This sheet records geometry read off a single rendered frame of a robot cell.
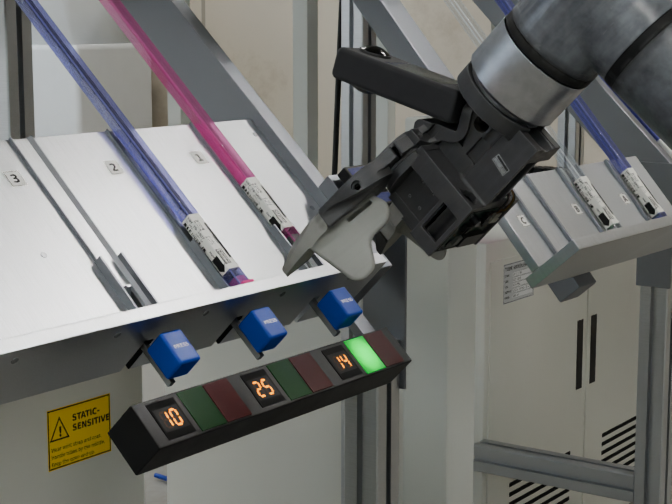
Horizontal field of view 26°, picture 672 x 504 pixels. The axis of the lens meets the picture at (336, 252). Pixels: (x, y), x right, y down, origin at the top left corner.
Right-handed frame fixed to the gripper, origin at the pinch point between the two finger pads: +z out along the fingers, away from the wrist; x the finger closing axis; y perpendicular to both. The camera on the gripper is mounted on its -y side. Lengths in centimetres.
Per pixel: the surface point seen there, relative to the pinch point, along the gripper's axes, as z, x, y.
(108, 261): 9.9, -10.8, -9.3
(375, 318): 16.5, 25.0, -1.2
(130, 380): 41.7, 18.7, -14.4
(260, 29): 166, 313, -191
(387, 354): 10.8, 14.1, 5.2
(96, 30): 185, 261, -211
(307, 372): 10.8, 2.8, 4.5
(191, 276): 9.9, -3.4, -6.4
